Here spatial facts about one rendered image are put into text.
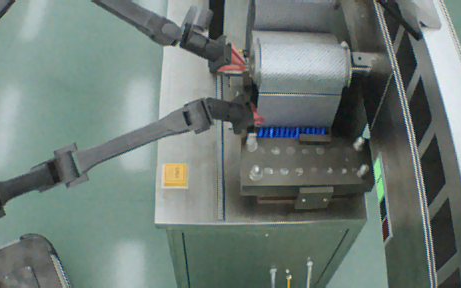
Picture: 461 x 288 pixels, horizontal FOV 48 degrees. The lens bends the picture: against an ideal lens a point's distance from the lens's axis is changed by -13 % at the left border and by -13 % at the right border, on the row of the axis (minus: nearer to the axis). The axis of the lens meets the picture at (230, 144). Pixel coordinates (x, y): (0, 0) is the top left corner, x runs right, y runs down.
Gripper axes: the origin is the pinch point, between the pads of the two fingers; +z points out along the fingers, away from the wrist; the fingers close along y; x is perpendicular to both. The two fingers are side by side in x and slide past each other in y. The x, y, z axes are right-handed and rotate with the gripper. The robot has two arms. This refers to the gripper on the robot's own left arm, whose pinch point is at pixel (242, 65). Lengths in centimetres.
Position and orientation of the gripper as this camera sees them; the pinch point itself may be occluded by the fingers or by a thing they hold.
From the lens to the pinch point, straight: 162.7
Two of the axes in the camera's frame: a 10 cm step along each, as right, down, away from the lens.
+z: 7.8, 3.1, 5.5
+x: 6.3, -4.2, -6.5
